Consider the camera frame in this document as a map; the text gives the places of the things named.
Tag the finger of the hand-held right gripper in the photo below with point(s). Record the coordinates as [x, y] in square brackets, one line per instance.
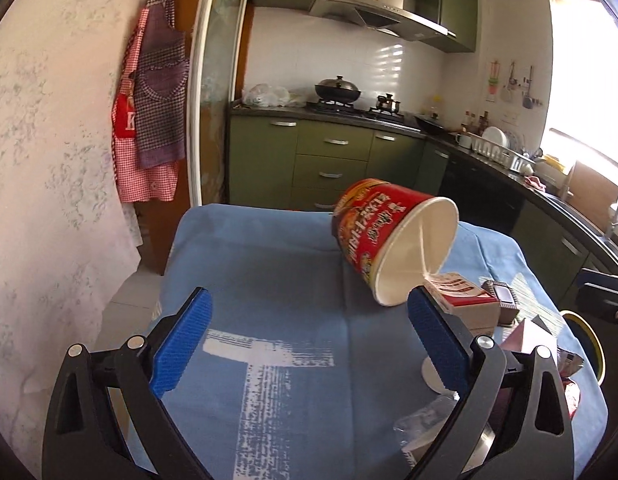
[606, 295]

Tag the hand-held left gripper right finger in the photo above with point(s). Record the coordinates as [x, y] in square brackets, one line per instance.
[436, 345]

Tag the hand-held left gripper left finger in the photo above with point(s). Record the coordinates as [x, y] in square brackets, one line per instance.
[184, 345]

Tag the clear plastic bottle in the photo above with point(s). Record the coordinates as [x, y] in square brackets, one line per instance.
[431, 375]

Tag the dark bin with yellow rim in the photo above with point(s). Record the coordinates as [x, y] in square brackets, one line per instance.
[584, 332]

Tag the red instant noodle cup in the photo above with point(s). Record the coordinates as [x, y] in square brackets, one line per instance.
[379, 225]

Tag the red and white cigarette box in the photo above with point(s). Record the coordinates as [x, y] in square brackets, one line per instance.
[464, 295]

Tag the crumpled white carton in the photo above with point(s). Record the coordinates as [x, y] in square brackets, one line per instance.
[569, 362]

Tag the small brown plastic tray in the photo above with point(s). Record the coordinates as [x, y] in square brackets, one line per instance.
[509, 310]

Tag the grey triangular carton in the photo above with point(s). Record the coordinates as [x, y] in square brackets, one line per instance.
[529, 342]

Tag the brown cardboard box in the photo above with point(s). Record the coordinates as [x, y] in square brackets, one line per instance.
[594, 195]

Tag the blue printed tablecloth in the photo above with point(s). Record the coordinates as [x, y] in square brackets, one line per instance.
[269, 280]

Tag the red wrapper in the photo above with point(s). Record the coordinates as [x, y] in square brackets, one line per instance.
[571, 397]

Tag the pink cloth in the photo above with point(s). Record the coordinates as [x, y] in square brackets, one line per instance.
[533, 182]

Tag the dish rack with plates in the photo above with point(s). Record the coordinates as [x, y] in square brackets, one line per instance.
[499, 147]

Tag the red checked apron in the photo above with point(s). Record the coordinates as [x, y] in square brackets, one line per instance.
[124, 170]

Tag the green lower kitchen cabinets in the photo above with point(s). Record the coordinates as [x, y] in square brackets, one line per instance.
[264, 160]

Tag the group of condiment bottles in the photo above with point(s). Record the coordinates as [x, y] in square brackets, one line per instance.
[476, 122]

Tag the black frying pan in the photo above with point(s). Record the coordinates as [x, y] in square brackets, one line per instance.
[430, 125]

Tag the hanging kitchen utensils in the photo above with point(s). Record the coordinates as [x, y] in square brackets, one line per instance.
[511, 85]

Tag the purple checked apron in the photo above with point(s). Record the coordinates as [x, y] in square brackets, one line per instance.
[159, 110]

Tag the gas stove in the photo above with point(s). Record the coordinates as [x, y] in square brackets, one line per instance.
[359, 109]

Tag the white plastic bag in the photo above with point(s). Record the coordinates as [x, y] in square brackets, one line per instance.
[264, 96]

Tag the glass sliding door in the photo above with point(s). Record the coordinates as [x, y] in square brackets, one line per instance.
[214, 85]

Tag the black wok with lid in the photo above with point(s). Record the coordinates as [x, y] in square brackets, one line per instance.
[339, 89]

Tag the steel range hood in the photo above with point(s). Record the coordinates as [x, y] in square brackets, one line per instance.
[369, 15]

